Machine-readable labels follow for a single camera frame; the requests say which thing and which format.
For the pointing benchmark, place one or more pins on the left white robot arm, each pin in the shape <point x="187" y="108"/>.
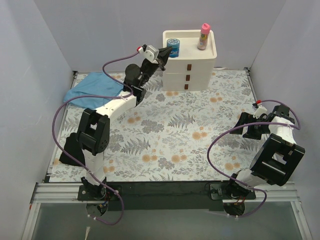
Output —
<point x="93" y="134"/>

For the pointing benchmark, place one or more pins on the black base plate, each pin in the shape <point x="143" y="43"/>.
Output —
<point x="177" y="195"/>

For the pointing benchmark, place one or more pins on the black cloth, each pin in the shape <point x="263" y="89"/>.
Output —
<point x="73" y="148"/>

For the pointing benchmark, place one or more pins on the floral table mat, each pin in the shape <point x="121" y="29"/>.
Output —
<point x="181" y="136"/>

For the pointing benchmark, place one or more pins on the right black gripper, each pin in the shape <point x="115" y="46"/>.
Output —
<point x="253" y="122"/>

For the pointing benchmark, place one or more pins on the blue cloth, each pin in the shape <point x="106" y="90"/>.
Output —
<point x="95" y="83"/>

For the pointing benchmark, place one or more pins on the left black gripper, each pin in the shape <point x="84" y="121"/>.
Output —
<point x="150" y="66"/>

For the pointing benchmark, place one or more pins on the blue round jar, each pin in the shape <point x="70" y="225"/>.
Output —
<point x="174" y="43"/>

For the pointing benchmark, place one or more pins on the pink-capped clear tube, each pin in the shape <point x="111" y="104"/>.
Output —
<point x="203" y="38"/>

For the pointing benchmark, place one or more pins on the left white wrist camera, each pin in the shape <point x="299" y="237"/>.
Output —
<point x="149" y="52"/>

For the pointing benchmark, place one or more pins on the white three-drawer organizer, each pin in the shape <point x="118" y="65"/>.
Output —
<point x="192" y="69"/>

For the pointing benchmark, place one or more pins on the aluminium front rail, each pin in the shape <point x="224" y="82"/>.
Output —
<point x="165" y="210"/>

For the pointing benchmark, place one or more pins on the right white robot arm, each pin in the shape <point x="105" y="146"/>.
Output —
<point x="278" y="157"/>

